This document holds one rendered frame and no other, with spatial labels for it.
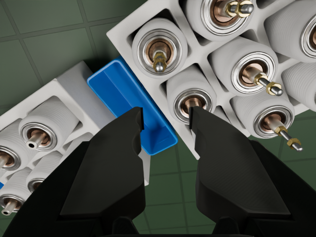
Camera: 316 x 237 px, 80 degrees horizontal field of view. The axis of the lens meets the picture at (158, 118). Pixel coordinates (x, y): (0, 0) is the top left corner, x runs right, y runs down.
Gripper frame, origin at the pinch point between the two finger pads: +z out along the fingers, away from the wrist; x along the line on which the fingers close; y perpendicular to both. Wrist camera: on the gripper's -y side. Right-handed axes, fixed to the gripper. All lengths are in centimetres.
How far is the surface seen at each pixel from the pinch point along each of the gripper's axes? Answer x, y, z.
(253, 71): 15.1, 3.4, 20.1
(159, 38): -0.5, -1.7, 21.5
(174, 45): 2.0, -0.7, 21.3
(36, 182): -31.6, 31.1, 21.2
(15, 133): -34.8, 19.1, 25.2
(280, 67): 24.8, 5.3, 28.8
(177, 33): 2.4, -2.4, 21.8
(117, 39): -8.8, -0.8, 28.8
